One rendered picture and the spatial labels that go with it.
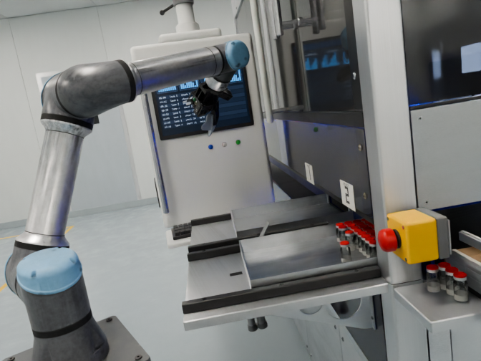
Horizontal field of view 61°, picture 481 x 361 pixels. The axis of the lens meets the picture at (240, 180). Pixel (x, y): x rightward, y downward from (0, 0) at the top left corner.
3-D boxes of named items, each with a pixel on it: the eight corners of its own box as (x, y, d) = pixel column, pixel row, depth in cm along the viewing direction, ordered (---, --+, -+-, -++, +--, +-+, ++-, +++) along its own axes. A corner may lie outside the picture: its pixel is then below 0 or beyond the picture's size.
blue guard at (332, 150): (254, 144, 272) (250, 117, 269) (375, 218, 81) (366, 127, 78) (253, 144, 272) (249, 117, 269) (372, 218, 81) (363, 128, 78)
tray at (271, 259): (364, 230, 110) (363, 218, 109) (414, 266, 84) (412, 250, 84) (240, 253, 108) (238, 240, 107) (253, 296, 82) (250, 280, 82)
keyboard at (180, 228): (264, 211, 174) (263, 205, 174) (274, 218, 161) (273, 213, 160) (171, 230, 166) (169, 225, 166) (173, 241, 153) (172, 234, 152)
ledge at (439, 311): (463, 284, 78) (462, 274, 78) (514, 316, 65) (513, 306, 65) (394, 296, 77) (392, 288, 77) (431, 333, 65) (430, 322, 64)
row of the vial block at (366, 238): (352, 237, 106) (351, 220, 105) (382, 262, 88) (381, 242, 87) (344, 238, 105) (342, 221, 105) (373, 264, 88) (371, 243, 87)
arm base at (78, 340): (38, 394, 76) (25, 347, 75) (29, 359, 89) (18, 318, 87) (117, 358, 84) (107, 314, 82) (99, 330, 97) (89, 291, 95)
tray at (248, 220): (326, 203, 143) (326, 193, 143) (353, 222, 118) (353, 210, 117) (231, 219, 141) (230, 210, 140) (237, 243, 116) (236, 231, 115)
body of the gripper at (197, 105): (185, 102, 141) (197, 77, 132) (204, 97, 146) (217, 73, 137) (197, 119, 139) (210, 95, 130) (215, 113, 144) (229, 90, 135)
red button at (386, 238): (396, 245, 72) (394, 223, 72) (407, 252, 68) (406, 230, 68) (376, 248, 72) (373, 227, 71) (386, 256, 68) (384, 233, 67)
